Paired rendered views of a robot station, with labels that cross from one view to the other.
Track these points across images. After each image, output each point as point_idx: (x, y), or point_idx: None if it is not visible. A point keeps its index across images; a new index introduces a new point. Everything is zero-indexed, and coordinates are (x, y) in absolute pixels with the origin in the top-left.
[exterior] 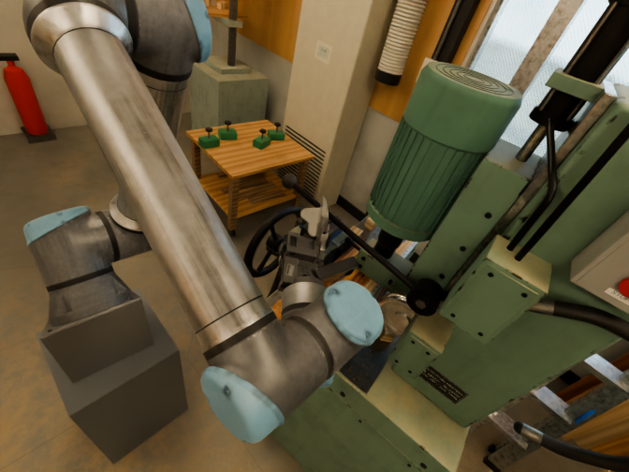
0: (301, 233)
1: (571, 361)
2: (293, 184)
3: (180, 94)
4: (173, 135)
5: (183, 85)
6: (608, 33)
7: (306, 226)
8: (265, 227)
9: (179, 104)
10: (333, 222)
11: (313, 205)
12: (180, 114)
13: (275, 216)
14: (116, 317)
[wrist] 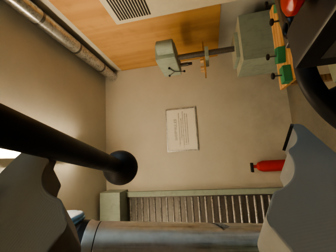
0: (327, 62)
1: None
2: (108, 172)
3: (96, 249)
4: (151, 248)
5: (88, 245)
6: None
7: (294, 52)
8: (328, 117)
9: (109, 247)
10: (5, 147)
11: (89, 164)
12: (126, 240)
13: (305, 90)
14: None
